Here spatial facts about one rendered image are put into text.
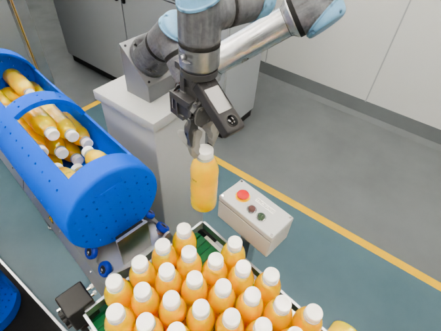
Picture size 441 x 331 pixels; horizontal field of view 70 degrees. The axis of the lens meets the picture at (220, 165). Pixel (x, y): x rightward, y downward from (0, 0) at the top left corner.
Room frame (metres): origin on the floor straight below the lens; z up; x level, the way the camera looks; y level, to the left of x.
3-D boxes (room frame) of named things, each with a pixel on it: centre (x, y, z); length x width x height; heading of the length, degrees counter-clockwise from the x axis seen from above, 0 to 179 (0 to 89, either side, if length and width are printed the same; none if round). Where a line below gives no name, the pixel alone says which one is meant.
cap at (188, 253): (0.41, 0.06, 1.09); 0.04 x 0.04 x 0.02
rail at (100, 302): (0.44, 0.18, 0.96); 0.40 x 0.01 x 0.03; 138
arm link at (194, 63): (0.54, 0.06, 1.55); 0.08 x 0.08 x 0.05
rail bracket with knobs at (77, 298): (0.31, 0.34, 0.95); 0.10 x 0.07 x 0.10; 138
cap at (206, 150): (0.53, 0.04, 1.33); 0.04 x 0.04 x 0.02
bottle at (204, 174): (0.53, 0.04, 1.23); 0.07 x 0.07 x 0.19
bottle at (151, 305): (0.31, 0.16, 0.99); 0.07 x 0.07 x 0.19
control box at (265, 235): (0.57, -0.11, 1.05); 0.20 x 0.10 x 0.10; 48
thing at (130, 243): (0.49, 0.24, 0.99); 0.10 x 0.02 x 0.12; 138
